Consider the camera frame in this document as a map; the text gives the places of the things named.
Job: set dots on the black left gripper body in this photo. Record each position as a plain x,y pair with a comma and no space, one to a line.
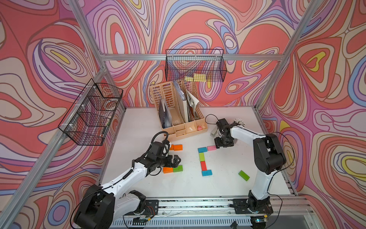
164,161

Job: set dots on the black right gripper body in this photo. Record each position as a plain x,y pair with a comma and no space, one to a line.
224,141

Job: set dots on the pink block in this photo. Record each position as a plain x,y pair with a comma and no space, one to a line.
211,148

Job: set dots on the teal block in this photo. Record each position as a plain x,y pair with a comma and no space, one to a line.
206,173
202,150

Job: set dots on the light green block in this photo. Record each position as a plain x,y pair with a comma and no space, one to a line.
201,157

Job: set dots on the red block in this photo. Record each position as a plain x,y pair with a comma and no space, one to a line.
203,166

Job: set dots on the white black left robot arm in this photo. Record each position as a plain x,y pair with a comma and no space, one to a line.
102,205

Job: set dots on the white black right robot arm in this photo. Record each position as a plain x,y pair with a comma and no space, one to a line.
268,153

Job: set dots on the grey stapler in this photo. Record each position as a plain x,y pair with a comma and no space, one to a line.
214,133

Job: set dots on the beige plastic file organizer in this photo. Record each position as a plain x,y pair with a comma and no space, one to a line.
178,109

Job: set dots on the yellow sticky notes pad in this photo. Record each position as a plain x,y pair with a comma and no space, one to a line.
196,77

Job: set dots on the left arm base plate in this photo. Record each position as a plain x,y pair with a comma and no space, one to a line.
147,207

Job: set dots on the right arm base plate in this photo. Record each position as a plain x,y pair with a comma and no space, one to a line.
252,206

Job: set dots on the black wire basket back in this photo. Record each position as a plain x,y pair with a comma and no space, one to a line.
185,62

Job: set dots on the black wire basket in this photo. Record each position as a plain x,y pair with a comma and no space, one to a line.
185,62
88,120

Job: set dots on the black wire basket left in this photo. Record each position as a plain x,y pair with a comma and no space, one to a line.
88,120

